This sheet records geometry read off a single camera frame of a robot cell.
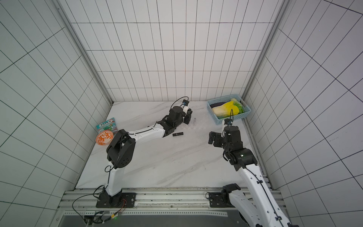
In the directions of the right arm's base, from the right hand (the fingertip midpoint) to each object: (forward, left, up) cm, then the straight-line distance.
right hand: (212, 133), depth 76 cm
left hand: (+18, +14, -4) cm, 23 cm away
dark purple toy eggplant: (+38, -9, -16) cm, 42 cm away
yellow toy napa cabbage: (+31, -14, -14) cm, 36 cm away
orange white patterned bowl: (+3, +72, -17) cm, 74 cm away
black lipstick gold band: (+10, +19, -18) cm, 28 cm away
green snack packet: (+13, +72, -16) cm, 75 cm away
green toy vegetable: (+33, -25, -12) cm, 43 cm away
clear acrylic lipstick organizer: (+20, +6, -18) cm, 28 cm away
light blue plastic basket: (+20, -10, -15) cm, 27 cm away
